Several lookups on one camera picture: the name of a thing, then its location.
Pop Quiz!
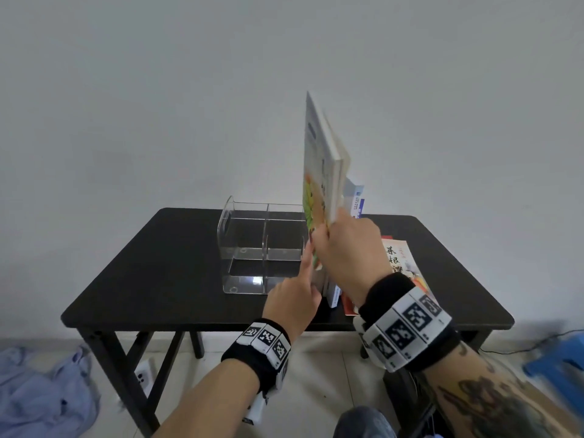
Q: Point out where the white cartoon cover book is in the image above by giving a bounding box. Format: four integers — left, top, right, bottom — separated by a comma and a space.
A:
302, 91, 344, 245

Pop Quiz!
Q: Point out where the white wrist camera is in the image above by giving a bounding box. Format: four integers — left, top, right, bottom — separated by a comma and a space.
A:
242, 392, 270, 427

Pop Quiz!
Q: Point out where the black table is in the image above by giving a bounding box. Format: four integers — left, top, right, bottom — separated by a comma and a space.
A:
60, 207, 515, 438

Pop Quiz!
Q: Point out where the clear acrylic book organizer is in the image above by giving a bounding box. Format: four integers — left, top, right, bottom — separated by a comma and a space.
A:
217, 195, 316, 296

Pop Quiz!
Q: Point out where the black floor cable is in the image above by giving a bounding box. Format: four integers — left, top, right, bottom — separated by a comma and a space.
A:
479, 329, 584, 354

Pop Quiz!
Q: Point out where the person's leg in jeans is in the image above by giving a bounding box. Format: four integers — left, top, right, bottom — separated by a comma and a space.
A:
333, 405, 398, 438

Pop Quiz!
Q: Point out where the person's left hand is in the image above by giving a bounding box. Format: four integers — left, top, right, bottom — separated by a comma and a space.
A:
261, 241, 322, 344

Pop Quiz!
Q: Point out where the person's right forearm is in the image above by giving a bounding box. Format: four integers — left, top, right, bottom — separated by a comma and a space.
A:
417, 339, 575, 438

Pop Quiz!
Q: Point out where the person's right hand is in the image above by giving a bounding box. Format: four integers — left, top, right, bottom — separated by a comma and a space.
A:
310, 209, 393, 311

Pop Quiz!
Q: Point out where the blue cloth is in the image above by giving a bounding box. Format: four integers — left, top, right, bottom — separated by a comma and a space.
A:
0, 345, 101, 438

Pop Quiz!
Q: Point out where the person's left forearm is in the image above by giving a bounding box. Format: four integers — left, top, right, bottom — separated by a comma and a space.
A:
153, 360, 261, 438

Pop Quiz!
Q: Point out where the white power socket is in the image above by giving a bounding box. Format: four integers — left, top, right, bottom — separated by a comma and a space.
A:
134, 360, 158, 397

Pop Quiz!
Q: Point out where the black marker wristband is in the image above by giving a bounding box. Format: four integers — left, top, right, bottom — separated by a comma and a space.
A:
353, 272, 462, 374
221, 318, 293, 397

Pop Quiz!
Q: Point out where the blue plastic stool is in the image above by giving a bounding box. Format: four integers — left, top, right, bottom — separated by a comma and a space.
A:
522, 335, 584, 397

